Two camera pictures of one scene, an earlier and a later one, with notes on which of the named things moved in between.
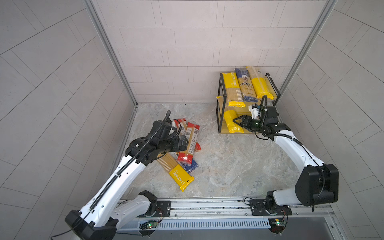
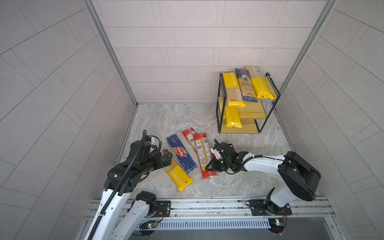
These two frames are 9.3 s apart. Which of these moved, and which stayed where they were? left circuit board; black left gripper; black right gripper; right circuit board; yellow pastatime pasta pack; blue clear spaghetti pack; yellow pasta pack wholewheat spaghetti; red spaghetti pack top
Moved: red spaghetti pack top; black left gripper; black right gripper
Stayed: yellow pastatime pasta pack; blue clear spaghetti pack; right circuit board; left circuit board; yellow pasta pack wholewheat spaghetti
